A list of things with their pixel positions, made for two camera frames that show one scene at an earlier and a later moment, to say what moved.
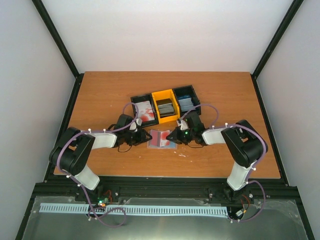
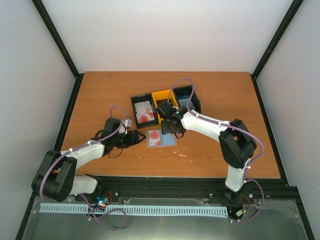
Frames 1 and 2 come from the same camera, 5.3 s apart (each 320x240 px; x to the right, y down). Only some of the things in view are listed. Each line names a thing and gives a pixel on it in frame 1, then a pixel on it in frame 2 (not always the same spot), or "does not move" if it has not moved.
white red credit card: (164, 142) -> (154, 138)
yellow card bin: (166, 94) does not move
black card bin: (187, 90) does not move
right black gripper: (175, 136) -> (165, 129)
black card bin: (147, 111) does not move
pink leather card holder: (159, 140) does not move
